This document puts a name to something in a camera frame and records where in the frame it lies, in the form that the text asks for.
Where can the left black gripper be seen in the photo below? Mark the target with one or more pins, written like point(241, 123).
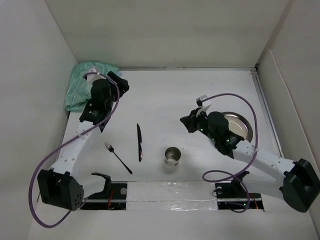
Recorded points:
point(123, 83)

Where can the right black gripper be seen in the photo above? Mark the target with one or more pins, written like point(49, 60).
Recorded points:
point(190, 120)

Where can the green patterned cloth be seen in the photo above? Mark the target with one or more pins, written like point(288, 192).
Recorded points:
point(79, 91)

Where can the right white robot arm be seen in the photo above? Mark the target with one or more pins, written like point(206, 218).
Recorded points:
point(296, 182)

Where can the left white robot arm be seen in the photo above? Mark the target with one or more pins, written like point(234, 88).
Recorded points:
point(61, 185)

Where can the stainless steel cup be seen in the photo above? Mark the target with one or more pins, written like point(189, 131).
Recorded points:
point(172, 157)

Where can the stainless steel plate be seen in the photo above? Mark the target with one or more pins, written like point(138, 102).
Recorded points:
point(239, 125)

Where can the black table knife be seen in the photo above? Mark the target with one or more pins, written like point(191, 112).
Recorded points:
point(139, 138)

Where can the dark metal fork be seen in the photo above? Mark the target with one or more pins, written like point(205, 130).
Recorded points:
point(111, 149)

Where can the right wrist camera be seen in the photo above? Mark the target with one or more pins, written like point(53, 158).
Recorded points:
point(203, 104)

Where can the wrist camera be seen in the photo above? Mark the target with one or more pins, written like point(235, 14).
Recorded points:
point(92, 75)
point(203, 104)

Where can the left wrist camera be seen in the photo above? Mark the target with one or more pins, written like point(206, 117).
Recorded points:
point(92, 75)

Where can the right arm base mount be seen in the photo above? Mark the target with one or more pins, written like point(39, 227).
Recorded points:
point(232, 196)

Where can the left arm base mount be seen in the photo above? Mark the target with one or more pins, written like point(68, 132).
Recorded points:
point(114, 198)

